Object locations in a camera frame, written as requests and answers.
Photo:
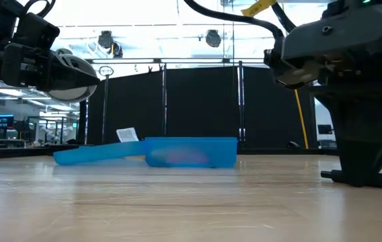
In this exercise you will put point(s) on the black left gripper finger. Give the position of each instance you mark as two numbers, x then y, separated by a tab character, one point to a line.
70	77

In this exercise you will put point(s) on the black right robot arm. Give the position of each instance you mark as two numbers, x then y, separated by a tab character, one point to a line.
342	4

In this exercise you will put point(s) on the blue translucent plastic supply box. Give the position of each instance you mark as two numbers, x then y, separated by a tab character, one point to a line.
191	153

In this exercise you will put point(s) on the round white lamp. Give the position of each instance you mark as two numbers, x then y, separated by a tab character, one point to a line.
73	97

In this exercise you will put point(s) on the small dark monitor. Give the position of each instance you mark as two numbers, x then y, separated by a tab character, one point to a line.
325	129

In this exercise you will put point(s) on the black ceiling-mounted device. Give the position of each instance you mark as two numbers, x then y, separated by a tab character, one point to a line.
107	38
213	38

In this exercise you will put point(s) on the black dome-shaped object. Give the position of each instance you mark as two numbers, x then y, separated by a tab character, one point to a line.
293	145

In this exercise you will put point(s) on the white background robot arms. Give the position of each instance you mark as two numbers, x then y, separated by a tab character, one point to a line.
51	131

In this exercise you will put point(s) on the small blue-screen monitor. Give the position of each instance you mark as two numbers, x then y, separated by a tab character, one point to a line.
2	121

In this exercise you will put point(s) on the black partition panel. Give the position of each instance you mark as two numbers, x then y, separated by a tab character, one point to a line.
130	101
201	101
268	117

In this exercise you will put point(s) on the white paper tag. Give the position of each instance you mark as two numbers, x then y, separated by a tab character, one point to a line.
127	134

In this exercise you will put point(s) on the silver partition pole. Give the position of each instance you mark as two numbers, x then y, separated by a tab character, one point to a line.
164	101
241	101

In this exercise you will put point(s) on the yellow tape tag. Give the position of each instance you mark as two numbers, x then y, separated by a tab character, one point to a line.
256	8

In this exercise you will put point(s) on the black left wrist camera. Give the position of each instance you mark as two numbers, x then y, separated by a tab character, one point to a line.
39	30

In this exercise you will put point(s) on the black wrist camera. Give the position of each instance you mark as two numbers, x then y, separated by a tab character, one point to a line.
295	74
39	30

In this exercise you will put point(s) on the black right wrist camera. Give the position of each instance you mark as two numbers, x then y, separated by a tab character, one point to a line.
295	74

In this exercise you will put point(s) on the horizontal metal frame bar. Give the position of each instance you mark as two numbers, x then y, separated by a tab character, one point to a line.
194	60

